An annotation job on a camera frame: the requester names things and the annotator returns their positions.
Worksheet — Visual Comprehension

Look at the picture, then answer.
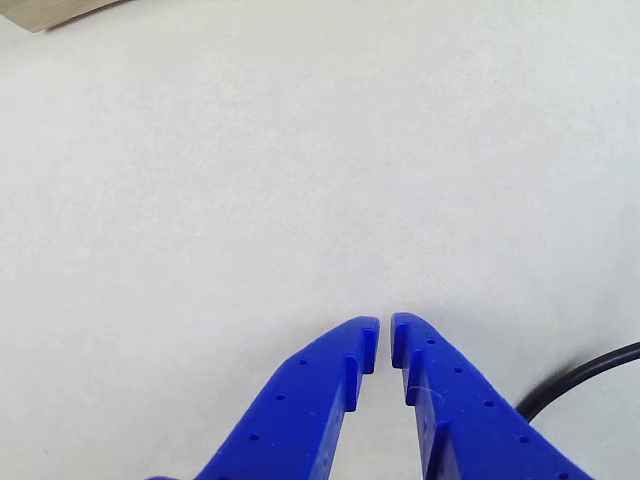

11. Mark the wooden box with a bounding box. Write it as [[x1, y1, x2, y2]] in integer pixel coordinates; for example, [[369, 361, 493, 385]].
[[0, 0, 132, 34]]

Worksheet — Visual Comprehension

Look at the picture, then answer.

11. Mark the black cable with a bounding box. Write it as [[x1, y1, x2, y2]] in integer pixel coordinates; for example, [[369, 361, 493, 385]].
[[514, 341, 640, 419]]

